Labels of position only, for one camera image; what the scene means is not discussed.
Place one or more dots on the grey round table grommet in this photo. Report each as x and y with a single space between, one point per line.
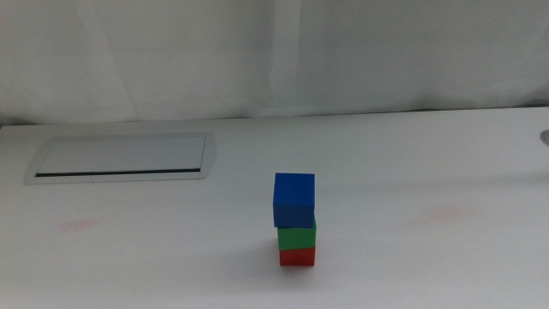
545 138

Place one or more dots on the red cube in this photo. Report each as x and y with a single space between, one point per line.
297 256

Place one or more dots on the green cube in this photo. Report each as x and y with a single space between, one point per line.
297 239

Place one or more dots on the white fabric backdrop curtain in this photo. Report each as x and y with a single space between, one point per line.
257 56

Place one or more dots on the blue cube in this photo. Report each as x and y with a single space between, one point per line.
293 199

